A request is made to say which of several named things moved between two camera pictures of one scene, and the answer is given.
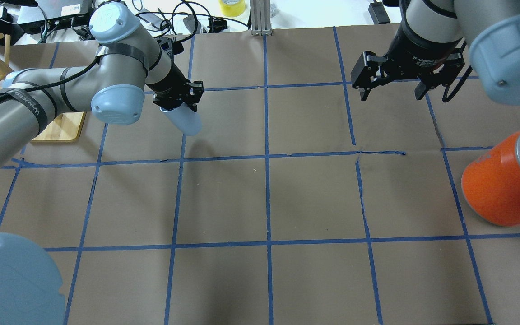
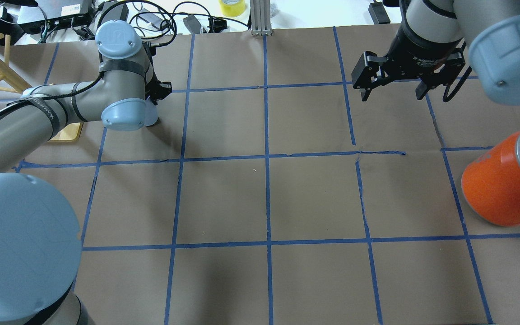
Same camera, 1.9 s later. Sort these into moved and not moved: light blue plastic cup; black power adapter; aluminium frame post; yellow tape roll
Moved: light blue plastic cup
Not moved: yellow tape roll; aluminium frame post; black power adapter
